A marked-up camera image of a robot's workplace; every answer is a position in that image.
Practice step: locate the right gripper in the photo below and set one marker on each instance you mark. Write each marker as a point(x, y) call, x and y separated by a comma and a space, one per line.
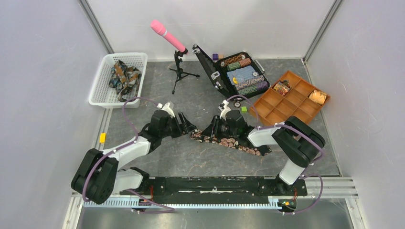
point(212, 129)

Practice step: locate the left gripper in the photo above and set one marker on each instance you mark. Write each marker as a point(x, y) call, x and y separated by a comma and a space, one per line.
point(188, 126)

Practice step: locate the black floral tie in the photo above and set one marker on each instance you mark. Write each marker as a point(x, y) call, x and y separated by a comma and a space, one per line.
point(230, 143)

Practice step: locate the orange compartment tray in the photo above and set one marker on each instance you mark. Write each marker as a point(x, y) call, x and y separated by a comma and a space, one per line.
point(273, 108)

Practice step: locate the white plastic basket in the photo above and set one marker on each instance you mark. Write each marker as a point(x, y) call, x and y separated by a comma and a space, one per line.
point(104, 96)

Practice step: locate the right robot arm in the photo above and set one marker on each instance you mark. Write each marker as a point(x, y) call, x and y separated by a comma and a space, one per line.
point(301, 144)

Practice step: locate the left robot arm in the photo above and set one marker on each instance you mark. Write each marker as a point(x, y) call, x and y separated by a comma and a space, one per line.
point(100, 173)

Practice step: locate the green cube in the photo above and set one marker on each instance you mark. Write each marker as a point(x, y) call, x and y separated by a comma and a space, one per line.
point(244, 109)

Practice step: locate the black poker chip case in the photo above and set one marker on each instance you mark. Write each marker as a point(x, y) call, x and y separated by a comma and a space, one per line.
point(235, 74)

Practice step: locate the black tripod stand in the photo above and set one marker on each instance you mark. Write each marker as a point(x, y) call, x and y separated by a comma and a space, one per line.
point(180, 73)

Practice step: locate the rolled dark patterned tie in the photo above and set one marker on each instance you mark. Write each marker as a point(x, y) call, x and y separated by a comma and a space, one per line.
point(282, 87)

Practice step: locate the dark blue patterned tie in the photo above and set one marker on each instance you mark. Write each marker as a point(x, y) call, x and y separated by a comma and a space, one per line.
point(124, 79)

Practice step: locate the yellow block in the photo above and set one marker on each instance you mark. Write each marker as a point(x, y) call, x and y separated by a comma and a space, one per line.
point(102, 138)

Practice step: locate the rolled tan patterned tie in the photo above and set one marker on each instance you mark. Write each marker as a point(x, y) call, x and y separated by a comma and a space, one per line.
point(318, 97)

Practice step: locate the pink microphone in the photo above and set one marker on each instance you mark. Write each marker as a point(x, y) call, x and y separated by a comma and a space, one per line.
point(161, 30)

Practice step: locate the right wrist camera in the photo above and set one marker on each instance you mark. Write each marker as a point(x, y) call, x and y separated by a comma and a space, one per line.
point(224, 108)

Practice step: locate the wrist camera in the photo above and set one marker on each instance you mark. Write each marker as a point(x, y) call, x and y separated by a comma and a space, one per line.
point(224, 108)
point(167, 107)

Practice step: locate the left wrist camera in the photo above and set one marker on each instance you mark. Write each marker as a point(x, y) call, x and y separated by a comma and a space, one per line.
point(167, 107)

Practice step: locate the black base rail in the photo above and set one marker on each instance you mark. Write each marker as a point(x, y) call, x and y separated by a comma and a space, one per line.
point(218, 190)

